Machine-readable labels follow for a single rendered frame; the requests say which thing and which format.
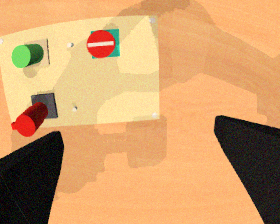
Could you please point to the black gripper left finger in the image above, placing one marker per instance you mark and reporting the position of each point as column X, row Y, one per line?
column 28, row 179

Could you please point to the cream rectangular board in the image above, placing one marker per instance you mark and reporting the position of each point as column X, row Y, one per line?
column 86, row 71

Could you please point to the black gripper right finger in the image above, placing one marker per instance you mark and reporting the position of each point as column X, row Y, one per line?
column 253, row 150

